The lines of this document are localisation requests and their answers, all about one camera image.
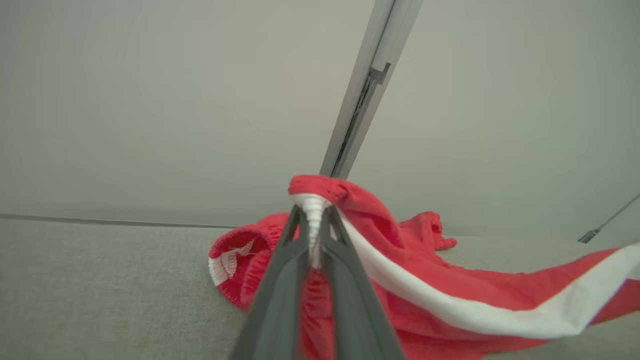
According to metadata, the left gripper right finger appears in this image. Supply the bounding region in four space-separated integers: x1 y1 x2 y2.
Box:
320 204 407 360

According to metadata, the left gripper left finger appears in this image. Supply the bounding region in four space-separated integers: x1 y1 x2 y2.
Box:
227 205 311 360

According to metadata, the red shorts white stripe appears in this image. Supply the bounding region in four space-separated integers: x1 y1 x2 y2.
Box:
207 174 640 360

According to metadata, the thin grey metal rod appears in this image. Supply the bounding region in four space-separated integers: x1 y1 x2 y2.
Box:
577 192 640 245

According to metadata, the grey aluminium wall rail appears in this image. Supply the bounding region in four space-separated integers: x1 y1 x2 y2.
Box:
319 0 425 180

